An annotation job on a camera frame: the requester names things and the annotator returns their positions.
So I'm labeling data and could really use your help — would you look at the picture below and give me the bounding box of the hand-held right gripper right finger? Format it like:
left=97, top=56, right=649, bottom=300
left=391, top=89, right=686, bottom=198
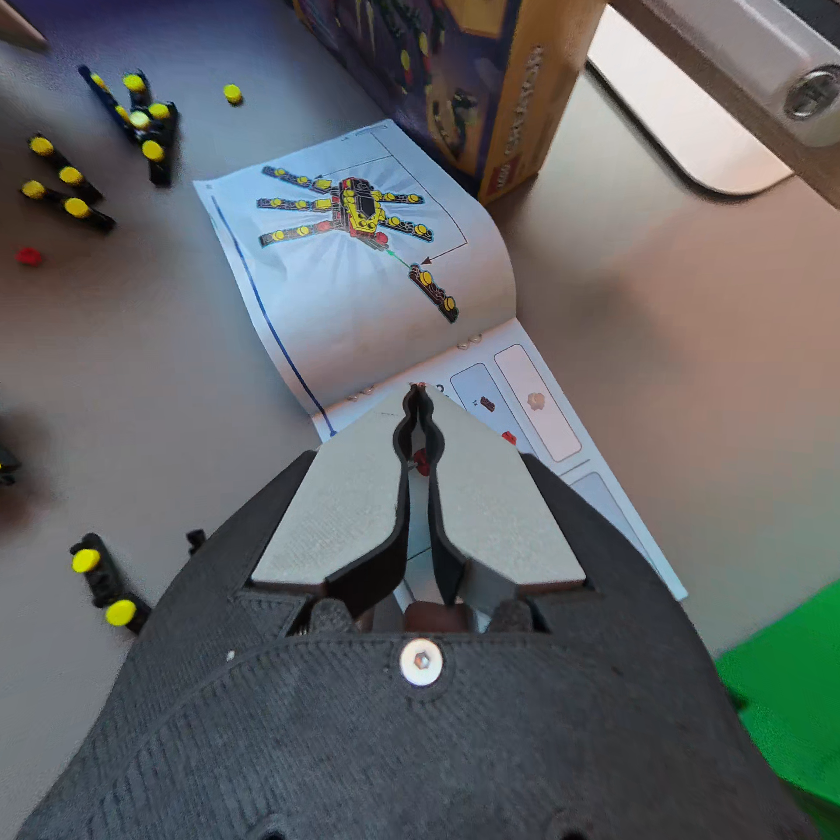
left=417, top=386, right=588, bottom=606

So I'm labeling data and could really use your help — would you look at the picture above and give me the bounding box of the purple and yellow lego box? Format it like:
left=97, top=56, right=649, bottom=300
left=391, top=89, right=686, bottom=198
left=292, top=0, right=608, bottom=206

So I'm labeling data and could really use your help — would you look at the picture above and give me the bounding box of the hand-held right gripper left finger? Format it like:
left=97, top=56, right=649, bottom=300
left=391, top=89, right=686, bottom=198
left=250, top=385, right=421, bottom=619

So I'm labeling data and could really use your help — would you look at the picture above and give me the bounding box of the green plastic bin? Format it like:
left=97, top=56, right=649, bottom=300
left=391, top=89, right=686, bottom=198
left=714, top=581, right=840, bottom=840

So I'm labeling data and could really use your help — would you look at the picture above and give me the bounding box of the white metal panel bracket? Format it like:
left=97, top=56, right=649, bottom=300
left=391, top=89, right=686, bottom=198
left=586, top=0, right=840, bottom=196

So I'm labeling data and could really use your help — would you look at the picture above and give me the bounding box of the lego instruction booklet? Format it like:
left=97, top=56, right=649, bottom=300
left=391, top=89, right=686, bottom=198
left=193, top=118, right=689, bottom=601

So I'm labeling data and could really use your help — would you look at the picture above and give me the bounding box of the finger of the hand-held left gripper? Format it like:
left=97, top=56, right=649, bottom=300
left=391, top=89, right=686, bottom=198
left=0, top=10, right=49, bottom=52

